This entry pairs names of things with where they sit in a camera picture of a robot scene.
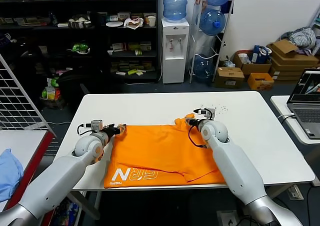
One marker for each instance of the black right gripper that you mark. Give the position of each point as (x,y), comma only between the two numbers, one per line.
(194,122)

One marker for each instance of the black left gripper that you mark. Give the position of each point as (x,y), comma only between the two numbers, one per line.
(111,131)

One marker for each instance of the orange t-shirt with white print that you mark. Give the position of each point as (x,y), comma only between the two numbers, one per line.
(155,148)

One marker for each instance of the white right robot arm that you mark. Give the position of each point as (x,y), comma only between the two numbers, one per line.
(237,161)

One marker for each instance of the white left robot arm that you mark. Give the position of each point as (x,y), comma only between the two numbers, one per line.
(62,176)

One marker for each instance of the grey pile of clothes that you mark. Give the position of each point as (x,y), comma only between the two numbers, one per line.
(302,37)

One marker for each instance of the scattered dark crumbs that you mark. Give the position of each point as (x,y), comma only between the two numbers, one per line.
(223,108)

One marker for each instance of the white water dispenser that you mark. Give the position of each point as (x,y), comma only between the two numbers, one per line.
(175,68)

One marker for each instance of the closed brown cardboard box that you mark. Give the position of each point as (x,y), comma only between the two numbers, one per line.
(228,77)

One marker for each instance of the black office chair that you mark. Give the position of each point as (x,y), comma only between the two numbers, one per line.
(72,86)

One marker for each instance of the white work table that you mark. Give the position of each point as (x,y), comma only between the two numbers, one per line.
(250,148)

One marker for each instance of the dark storage basket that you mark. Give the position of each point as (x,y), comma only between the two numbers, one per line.
(53,105)

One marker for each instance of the white metal jug rack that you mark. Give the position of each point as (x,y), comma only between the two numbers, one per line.
(192,44)

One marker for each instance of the colourful snack bags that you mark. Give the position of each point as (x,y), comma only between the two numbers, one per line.
(51,93)

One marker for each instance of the orange cardboard box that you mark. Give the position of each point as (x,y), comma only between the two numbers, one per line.
(260,84)

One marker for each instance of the open brown box with items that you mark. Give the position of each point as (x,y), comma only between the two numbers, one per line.
(255,68)

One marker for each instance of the green toy on white dish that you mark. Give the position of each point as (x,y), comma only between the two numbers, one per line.
(80,48)

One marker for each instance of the small white side table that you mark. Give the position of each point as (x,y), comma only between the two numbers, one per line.
(280,106)

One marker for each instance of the blue shopping bag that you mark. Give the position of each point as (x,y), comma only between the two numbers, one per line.
(257,54)

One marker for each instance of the white table with red edge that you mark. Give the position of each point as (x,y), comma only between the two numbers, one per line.
(25,143)

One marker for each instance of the blue printed packages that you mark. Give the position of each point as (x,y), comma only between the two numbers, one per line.
(67,213)

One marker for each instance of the flat brown cardboard box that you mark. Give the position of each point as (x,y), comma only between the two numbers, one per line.
(285,78)
(287,69)

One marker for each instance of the white plate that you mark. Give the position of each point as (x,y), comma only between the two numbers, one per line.
(114,24)

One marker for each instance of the white paper cup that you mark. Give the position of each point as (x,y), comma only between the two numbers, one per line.
(151,21)

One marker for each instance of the white plastic bag with food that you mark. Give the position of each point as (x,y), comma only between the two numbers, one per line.
(133,24)

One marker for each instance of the white floor box with arrow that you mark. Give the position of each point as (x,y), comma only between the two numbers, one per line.
(227,219)

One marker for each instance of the metal cooking pot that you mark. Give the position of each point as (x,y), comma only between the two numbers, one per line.
(78,24)

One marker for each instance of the grey open laptop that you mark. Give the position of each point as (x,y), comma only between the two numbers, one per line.
(305,116)

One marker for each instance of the light blue cloth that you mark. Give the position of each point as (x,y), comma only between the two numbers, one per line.
(10,173)

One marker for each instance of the large open brown cardboard box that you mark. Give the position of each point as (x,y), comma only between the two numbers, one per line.
(292,56)

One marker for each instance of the small blue bottle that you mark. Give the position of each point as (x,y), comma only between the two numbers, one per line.
(54,19)

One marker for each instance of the grey floor power strip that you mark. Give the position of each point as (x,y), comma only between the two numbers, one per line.
(295,193)

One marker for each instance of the black shelving unit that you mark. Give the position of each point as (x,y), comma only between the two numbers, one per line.
(75,0)

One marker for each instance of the white metal shelving rack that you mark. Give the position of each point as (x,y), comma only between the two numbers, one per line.
(316,21)

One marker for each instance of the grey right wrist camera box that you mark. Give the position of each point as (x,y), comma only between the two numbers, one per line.
(207,111)

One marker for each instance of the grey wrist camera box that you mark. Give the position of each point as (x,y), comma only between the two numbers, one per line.
(97,126)
(207,111)

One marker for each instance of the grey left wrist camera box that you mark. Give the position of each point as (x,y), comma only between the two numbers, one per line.
(97,126)

